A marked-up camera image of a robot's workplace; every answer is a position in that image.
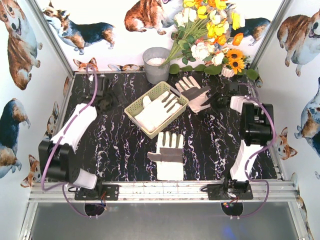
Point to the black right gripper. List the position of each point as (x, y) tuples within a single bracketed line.
[(217, 100)]

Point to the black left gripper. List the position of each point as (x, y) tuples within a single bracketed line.
[(116, 89)]

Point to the striped glove back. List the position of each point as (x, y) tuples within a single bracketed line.
[(196, 95)]

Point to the white glove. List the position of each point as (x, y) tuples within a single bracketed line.
[(168, 157), (158, 111)]

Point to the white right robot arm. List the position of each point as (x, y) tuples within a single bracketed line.
[(256, 130)]

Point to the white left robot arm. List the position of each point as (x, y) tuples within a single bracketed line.
[(57, 156)]

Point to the pale green storage basket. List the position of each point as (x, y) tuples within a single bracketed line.
[(137, 106)]

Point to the small white flower pot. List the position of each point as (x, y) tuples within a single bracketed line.
[(226, 72)]

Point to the grey metal bucket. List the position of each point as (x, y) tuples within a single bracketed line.
[(155, 65)]

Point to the artificial flower bouquet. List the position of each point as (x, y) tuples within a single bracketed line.
[(210, 31)]

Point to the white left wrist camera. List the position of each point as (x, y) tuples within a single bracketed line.
[(91, 77)]

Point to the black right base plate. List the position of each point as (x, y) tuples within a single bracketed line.
[(220, 192)]

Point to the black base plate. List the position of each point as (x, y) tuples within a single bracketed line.
[(108, 192), (220, 192)]

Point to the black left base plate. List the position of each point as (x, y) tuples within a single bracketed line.
[(108, 192)]

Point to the aluminium front rail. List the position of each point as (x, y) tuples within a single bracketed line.
[(173, 192)]

